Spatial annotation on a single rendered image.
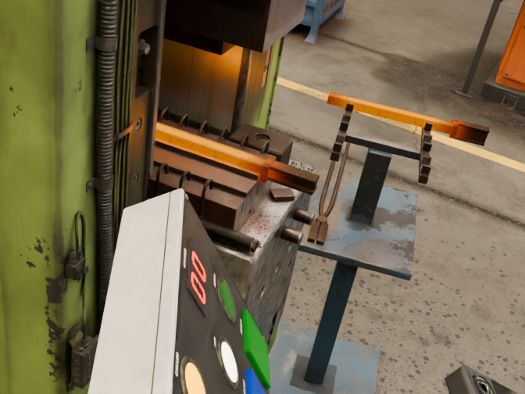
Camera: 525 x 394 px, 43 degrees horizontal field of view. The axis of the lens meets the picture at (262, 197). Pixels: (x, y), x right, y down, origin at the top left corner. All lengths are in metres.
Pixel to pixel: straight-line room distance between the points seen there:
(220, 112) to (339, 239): 0.46
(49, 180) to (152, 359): 0.37
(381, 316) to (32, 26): 1.96
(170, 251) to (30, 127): 0.27
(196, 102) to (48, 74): 0.74
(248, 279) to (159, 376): 0.63
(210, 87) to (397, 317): 1.37
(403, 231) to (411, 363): 0.72
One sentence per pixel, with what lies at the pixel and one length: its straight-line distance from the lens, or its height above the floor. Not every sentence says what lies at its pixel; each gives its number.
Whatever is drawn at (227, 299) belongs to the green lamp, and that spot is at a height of 1.09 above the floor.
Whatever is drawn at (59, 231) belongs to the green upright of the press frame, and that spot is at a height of 1.07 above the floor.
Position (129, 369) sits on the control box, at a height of 1.18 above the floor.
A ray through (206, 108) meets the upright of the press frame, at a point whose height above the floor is 0.97.
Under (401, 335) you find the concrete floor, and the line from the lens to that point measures 2.50.
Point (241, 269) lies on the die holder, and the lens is 1.18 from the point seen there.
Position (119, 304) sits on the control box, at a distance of 0.68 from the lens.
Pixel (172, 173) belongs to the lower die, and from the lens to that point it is 1.24.
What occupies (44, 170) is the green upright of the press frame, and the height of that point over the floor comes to 1.16.
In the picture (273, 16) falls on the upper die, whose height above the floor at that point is 1.32.
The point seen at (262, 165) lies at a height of 1.01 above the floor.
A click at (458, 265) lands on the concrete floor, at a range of 2.95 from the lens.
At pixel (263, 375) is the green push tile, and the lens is 0.86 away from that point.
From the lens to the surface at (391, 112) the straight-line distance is 1.79.
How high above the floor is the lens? 1.64
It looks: 33 degrees down
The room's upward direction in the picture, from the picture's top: 11 degrees clockwise
